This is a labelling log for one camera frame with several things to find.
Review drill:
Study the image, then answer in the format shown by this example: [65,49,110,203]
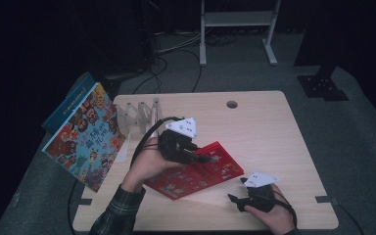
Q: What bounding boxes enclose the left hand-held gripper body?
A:
[158,117,199,165]

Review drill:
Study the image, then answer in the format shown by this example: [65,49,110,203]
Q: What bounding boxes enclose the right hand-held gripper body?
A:
[242,171,280,213]

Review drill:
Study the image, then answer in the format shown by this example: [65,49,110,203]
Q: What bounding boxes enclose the red picture book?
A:
[143,140,245,202]

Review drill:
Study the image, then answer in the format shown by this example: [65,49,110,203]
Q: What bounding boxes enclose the light blue animals picture book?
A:
[41,81,127,194]

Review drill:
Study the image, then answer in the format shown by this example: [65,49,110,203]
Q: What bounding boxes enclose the person's right hand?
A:
[243,182,297,235]

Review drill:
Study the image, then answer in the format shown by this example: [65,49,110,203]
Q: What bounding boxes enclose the person's left hand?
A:
[120,136,184,194]

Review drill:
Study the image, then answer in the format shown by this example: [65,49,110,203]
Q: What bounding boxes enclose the grey tape strip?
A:
[70,197,93,210]
[316,195,341,206]

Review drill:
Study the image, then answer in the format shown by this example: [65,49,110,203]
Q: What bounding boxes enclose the black stand with angled feet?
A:
[87,0,153,99]

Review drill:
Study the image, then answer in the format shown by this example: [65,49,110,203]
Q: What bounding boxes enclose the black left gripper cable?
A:
[129,116,184,168]

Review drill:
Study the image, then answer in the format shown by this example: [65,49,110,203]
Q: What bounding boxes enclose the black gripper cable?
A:
[129,116,184,168]
[271,190,299,229]

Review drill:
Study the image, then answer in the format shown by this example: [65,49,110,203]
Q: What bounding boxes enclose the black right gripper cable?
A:
[271,190,299,229]

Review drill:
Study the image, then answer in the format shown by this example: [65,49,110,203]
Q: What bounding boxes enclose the black floor cable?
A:
[175,48,204,94]
[131,48,169,96]

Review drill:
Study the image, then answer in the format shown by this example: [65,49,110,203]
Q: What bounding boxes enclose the black cable beside table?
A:
[66,178,80,235]
[334,201,367,235]

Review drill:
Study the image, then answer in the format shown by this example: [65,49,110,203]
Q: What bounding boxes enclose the white floor cables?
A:
[155,29,208,55]

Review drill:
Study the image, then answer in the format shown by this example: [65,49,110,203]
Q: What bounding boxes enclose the black stand with base plate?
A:
[294,0,351,102]

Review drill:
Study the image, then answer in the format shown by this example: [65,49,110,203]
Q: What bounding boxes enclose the white metal stand frame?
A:
[199,0,282,68]

